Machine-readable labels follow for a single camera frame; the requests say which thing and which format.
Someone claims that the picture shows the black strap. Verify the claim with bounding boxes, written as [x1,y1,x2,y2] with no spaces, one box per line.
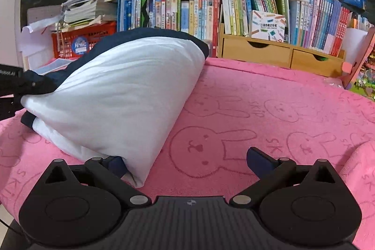
[141,0,153,28]

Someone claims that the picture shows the row of green white books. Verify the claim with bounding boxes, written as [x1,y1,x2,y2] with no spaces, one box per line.
[220,0,289,44]

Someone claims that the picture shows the loose white paper sheets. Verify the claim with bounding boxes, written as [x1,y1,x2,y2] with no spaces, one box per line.
[21,14,63,34]

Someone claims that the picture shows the wooden drawer organizer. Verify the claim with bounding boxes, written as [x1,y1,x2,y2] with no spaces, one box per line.
[218,23,346,78]

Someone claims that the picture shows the row of tall blue books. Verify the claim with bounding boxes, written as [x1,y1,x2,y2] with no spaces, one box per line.
[117,0,148,32]

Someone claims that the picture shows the red plastic crate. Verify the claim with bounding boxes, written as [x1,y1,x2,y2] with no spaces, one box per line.
[51,22,118,59]

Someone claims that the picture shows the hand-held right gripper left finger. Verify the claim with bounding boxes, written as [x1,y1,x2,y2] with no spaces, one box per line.
[41,157,153,207]

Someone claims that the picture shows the stack of papers and workbooks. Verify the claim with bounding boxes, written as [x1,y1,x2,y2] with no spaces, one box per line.
[60,0,118,32]

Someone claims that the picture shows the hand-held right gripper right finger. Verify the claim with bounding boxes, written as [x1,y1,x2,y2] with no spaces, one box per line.
[229,147,342,207]

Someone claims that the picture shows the pink toy house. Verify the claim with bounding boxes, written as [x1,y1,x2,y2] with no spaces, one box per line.
[341,27,375,100]

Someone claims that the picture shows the white grid board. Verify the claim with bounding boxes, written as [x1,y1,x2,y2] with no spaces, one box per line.
[27,5,63,25]

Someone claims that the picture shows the blue notebook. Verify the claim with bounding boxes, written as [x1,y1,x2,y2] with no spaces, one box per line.
[35,58,74,75]

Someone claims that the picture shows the white and navy jacket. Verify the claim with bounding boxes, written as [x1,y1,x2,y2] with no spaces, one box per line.
[20,27,210,188]

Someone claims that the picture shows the white box with pencil print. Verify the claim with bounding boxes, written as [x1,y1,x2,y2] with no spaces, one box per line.
[248,10,286,42]

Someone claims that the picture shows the pink bunny print blanket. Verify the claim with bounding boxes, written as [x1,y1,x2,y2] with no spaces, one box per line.
[0,57,375,250]

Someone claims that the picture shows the row of pastel pink books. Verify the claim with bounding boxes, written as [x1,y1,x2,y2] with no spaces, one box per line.
[289,0,353,57]

